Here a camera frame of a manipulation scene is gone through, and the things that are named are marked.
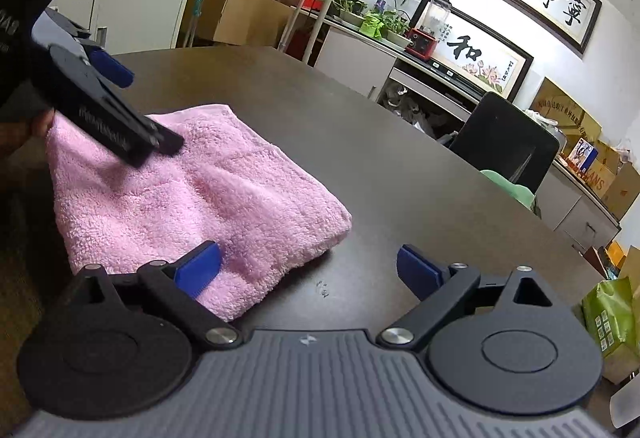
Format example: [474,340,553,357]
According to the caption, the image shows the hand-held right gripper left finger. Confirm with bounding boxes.
[64,241,244,350]

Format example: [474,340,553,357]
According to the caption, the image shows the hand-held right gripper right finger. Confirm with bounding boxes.
[375,244,557,351]

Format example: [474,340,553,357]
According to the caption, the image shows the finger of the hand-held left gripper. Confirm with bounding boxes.
[80,42,135,88]
[47,45,185,167]

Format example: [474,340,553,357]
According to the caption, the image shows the pink towel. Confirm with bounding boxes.
[46,104,353,323]

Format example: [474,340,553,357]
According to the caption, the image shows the person's left hand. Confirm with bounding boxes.
[0,110,56,159]

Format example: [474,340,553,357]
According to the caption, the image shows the green cushion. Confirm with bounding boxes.
[480,169,536,211]

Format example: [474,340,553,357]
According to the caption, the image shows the large open cardboard box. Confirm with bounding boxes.
[195,0,296,48]

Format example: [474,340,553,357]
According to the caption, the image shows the black office chair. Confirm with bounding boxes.
[447,91,561,196]

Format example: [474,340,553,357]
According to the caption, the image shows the white plastic bags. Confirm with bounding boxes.
[380,85,456,139]

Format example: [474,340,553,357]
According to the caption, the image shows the green printed bag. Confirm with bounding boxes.
[581,278,638,359]

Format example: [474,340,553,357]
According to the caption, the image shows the small photo box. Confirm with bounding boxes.
[570,138,598,171]

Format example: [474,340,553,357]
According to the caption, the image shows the flat brown printed carton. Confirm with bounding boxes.
[532,78,603,159]

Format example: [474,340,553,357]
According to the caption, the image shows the framed lotus calligraphy picture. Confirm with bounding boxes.
[410,0,535,102]

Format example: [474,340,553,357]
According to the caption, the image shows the cardboard box with red print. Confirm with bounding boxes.
[580,140,640,219]

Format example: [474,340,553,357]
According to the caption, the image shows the low white sideboard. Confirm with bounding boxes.
[312,12,623,253]

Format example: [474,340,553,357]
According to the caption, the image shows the red base blender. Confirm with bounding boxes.
[406,0,453,58]

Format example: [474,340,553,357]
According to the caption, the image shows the white planter with seedlings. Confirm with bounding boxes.
[382,10,413,51]
[330,0,366,26]

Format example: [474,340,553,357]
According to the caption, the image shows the green gift bag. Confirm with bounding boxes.
[361,12,386,38]

